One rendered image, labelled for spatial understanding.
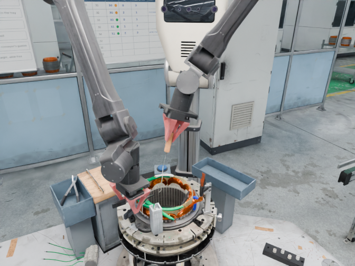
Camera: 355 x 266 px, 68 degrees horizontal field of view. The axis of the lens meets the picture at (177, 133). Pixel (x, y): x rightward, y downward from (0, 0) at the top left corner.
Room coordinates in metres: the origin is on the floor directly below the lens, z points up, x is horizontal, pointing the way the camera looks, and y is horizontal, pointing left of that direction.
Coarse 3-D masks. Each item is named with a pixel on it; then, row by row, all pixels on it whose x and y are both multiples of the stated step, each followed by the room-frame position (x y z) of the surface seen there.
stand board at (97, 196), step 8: (96, 168) 0.94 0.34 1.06; (80, 176) 0.88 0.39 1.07; (88, 176) 0.88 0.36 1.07; (96, 176) 0.88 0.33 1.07; (88, 184) 0.83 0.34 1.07; (104, 184) 0.83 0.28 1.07; (96, 192) 0.78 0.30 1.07; (104, 192) 0.78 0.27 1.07; (112, 192) 0.78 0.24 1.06; (96, 200) 0.75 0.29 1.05
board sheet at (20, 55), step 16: (0, 0) 2.44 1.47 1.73; (16, 0) 2.49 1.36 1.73; (0, 16) 2.43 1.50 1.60; (16, 16) 2.48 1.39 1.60; (0, 32) 2.41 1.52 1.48; (16, 32) 2.47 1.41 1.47; (0, 48) 2.40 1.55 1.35; (16, 48) 2.45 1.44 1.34; (0, 64) 2.39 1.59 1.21; (16, 64) 2.44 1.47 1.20; (32, 64) 2.50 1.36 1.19
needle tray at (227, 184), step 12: (192, 168) 0.96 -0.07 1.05; (204, 168) 1.00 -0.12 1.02; (216, 168) 0.99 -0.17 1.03; (228, 168) 0.95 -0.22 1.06; (216, 180) 0.87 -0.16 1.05; (228, 180) 0.91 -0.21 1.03; (240, 180) 0.90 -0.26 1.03; (252, 180) 0.87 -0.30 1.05; (216, 192) 0.88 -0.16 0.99; (228, 192) 0.82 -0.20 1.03; (240, 192) 0.79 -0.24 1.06; (216, 204) 0.88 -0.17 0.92; (228, 204) 0.87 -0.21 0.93; (228, 216) 0.87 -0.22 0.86; (216, 228) 0.87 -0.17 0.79; (228, 228) 0.88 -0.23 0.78
